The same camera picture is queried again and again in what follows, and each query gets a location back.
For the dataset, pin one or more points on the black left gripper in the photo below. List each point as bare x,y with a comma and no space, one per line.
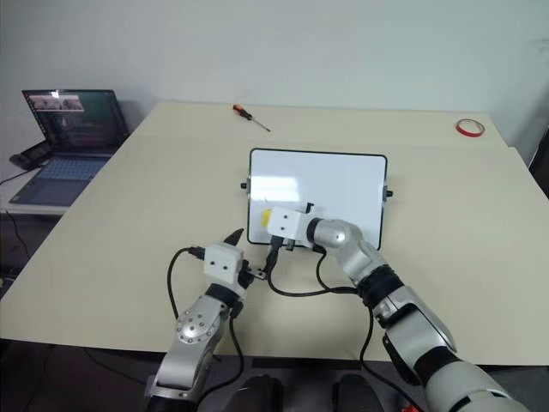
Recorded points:
246,274

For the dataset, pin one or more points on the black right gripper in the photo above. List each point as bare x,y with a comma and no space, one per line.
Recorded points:
290,245

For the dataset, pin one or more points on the small yellow object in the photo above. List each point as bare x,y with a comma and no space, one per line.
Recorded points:
265,219

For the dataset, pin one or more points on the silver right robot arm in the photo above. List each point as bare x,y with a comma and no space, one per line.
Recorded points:
339,236

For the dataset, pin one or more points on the black-framed whiteboard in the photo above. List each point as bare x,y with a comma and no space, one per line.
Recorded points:
317,180

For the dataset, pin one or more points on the orange and black screwdriver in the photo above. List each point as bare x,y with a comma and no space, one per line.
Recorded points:
242,112

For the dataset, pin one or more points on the black rounded shape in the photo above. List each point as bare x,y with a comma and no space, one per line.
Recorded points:
257,395
358,395

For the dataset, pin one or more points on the open laptop computer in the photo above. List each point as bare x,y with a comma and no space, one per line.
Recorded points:
73,171

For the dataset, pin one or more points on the red tape roll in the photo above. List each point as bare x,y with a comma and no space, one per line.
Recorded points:
461,130

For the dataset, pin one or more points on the black handheld device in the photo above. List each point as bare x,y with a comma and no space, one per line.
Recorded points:
30,155

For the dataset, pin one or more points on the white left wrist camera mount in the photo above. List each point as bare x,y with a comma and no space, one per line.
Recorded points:
223,257

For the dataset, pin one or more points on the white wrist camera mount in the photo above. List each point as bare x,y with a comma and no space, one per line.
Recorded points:
291,223
223,257

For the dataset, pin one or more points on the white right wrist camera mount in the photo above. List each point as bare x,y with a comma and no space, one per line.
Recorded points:
291,223

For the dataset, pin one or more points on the black whiteboard side bracket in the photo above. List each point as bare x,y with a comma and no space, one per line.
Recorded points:
387,193
244,185

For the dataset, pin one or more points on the black table frame bar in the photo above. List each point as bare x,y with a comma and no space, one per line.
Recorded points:
306,364

